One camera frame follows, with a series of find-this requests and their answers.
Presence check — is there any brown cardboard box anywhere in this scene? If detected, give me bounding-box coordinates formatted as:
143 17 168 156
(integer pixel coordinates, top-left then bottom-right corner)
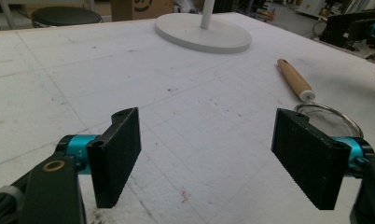
110 0 174 22

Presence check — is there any white round lamp stand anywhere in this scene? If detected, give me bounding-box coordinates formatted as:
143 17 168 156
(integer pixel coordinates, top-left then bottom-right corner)
154 0 253 55

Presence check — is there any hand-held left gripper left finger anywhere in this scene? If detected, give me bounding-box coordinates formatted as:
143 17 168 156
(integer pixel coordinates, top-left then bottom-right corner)
56 106 143 209

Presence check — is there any wooden-handled metal mesh strainer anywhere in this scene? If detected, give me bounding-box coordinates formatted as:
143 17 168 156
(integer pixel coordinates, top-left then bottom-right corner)
276 58 365 140

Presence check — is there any black round stool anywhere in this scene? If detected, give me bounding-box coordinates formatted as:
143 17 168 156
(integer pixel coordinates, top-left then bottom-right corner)
31 6 104 28

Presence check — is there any white metal pole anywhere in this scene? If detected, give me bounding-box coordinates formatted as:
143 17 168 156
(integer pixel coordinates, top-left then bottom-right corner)
0 0 17 31

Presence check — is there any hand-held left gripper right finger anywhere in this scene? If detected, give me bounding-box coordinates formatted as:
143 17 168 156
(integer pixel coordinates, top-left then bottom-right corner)
271 107 375 211

